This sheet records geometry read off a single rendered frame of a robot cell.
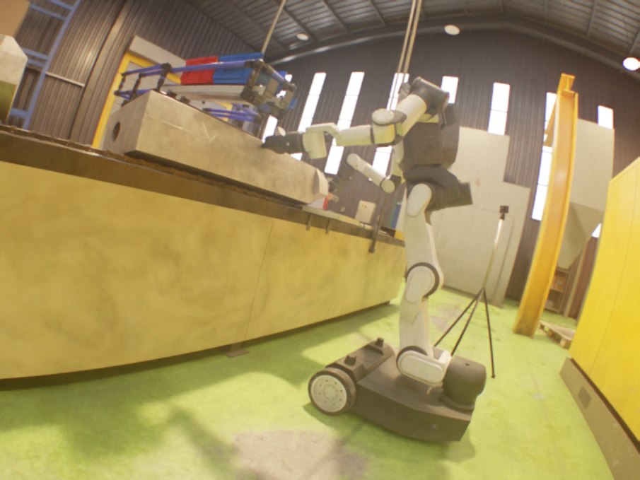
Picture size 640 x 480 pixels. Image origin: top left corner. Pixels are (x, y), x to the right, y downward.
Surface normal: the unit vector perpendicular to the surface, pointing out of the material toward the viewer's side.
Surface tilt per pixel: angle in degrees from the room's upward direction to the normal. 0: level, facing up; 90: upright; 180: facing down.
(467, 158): 90
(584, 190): 90
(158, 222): 90
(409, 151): 103
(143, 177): 90
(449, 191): 111
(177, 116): 80
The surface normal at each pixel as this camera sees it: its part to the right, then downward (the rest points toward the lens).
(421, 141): -0.01, 0.07
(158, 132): 0.85, 0.09
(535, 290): -0.51, -0.08
